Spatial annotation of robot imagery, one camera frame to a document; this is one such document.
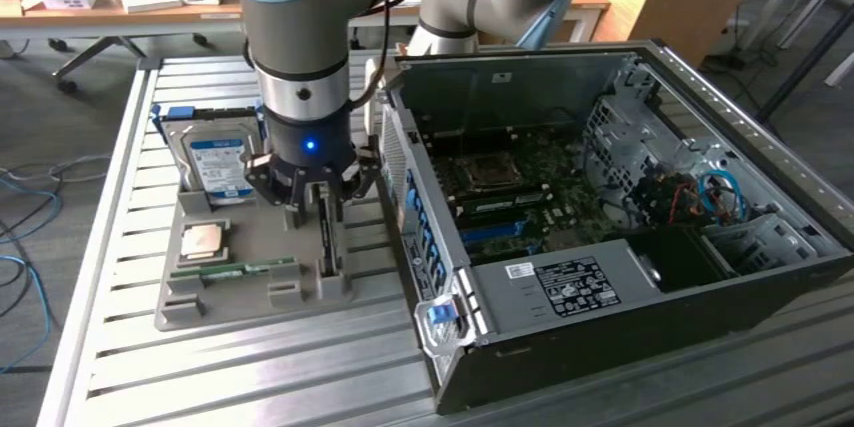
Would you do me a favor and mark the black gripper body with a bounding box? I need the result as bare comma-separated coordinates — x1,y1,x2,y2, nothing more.
262,110,360,177

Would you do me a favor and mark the black Nvidia graphics card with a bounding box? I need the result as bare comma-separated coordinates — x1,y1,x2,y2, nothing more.
312,181,342,281

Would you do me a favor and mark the grey parts rack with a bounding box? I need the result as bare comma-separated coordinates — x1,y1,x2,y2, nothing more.
152,136,359,332

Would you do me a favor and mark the hard disk in blue caddy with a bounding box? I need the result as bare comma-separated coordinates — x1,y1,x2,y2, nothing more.
149,101,268,208

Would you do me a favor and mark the silver CPU chip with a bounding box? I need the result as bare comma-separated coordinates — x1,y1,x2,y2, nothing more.
177,222,225,261

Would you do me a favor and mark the green RAM stick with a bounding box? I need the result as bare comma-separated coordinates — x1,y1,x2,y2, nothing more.
463,192,552,216
169,256,298,282

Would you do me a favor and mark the metal CPU socket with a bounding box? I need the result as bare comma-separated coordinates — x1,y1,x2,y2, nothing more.
456,151,528,193

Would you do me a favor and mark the blue expansion slot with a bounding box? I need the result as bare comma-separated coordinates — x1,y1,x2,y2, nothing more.
457,220,528,246

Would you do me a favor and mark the green motherboard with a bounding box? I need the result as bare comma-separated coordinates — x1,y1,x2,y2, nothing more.
425,126,641,268

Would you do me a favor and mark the grey power supply unit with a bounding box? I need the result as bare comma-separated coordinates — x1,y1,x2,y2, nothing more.
465,239,665,341

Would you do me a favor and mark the perforated silver disk bay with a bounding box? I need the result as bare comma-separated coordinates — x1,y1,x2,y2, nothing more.
580,91,675,198

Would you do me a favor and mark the black open PC case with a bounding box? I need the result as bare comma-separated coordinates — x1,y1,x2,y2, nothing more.
363,38,854,416

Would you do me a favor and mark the black floor object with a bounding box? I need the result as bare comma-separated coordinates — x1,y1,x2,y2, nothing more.
699,53,748,72

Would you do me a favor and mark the wooden cabinet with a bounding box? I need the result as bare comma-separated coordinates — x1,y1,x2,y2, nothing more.
565,0,779,68

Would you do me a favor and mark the white furniture foot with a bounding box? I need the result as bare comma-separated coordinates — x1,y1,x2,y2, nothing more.
823,54,854,88

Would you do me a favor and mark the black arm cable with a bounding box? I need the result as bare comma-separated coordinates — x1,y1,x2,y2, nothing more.
345,0,428,111

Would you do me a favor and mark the white floor cable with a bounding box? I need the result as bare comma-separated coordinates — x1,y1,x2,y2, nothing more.
2,153,113,184

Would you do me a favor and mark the blue floor cable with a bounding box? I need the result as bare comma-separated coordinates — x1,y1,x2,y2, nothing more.
0,166,65,246
0,254,56,376

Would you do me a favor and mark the multicoloured power wire bundle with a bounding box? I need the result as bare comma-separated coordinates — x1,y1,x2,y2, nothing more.
629,171,709,227

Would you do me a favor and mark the blue SATA wire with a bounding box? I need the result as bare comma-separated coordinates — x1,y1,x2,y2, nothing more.
696,170,749,224

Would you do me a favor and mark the black partition post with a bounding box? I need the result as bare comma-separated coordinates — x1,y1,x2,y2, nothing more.
756,11,854,123

